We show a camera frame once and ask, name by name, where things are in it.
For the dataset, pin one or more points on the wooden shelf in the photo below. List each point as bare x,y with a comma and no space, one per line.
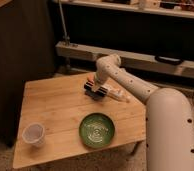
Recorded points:
140,7

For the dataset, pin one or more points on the wooden table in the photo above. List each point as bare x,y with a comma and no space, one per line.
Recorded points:
60,104

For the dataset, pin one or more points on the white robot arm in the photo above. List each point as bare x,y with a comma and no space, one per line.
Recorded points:
169,125

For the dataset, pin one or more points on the green bowl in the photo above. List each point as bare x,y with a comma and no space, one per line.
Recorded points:
96,130

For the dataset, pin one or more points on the clear plastic cup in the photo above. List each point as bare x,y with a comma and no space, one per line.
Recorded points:
34,135

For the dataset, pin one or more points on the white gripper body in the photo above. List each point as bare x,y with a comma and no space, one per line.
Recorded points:
98,82

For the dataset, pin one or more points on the black case handle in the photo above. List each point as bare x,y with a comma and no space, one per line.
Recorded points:
170,61

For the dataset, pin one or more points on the metal stand pole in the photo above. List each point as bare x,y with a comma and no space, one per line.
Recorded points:
66,36

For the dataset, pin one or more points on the white marker tube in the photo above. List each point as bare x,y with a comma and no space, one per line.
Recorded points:
116,93

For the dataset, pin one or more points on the long white case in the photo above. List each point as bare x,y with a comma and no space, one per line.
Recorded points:
129,59

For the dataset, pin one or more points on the orange carrot toy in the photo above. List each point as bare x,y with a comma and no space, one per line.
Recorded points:
90,79

